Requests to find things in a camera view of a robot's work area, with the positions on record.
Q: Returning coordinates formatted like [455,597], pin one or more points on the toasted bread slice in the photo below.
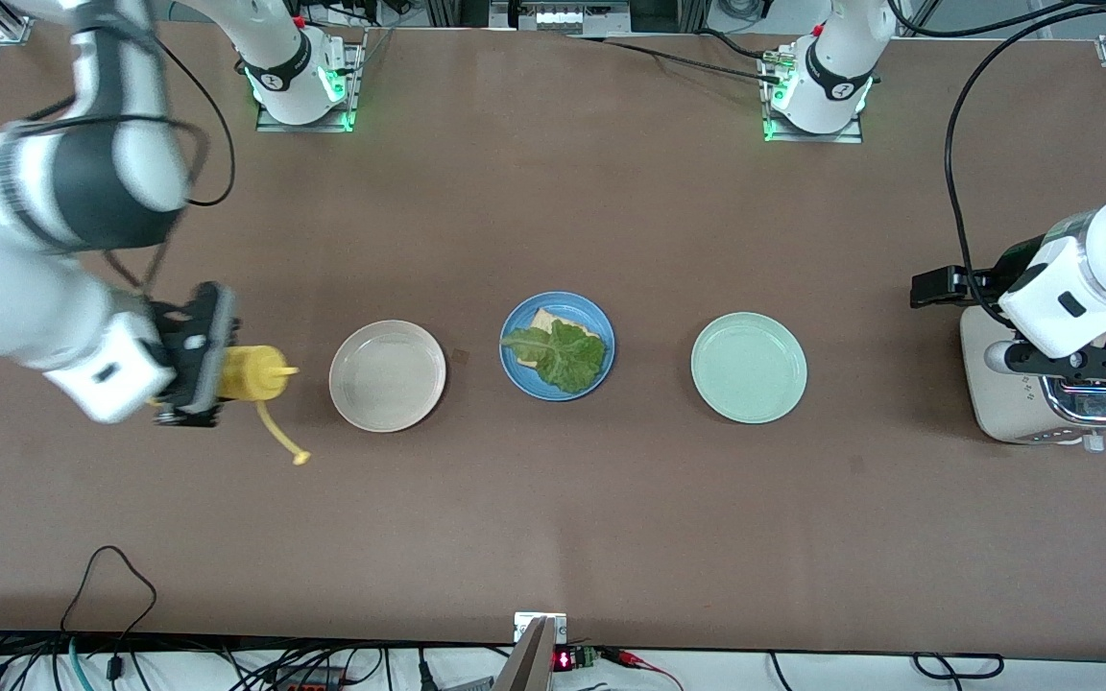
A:
[545,319]

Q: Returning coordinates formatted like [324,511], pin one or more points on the red clip lead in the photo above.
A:
[635,658]

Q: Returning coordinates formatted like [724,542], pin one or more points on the beige chrome toaster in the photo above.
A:
[1004,413]

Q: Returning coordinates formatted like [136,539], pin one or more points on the grey camera post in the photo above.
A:
[529,667]

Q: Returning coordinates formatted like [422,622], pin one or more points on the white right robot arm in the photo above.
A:
[25,297]

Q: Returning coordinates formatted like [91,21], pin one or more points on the yellow squeeze bottle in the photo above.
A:
[251,374]

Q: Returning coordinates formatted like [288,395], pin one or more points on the pale green round plate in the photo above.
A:
[749,368]

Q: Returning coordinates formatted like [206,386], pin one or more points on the pale beige round plate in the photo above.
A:
[387,376]

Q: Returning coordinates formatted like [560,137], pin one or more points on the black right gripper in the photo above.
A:
[226,394]

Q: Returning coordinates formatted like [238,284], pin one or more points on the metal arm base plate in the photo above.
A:
[275,125]
[846,135]

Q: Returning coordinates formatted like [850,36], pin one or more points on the small board with red display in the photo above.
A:
[574,659]

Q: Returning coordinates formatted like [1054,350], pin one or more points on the green lettuce leaf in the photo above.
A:
[567,360]

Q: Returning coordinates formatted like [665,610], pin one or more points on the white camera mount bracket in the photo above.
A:
[524,624]

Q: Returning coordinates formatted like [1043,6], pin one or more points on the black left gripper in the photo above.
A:
[987,281]

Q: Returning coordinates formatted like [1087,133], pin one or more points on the white power strip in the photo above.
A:
[563,17]

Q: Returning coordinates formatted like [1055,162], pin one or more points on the blue round plate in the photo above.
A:
[567,298]

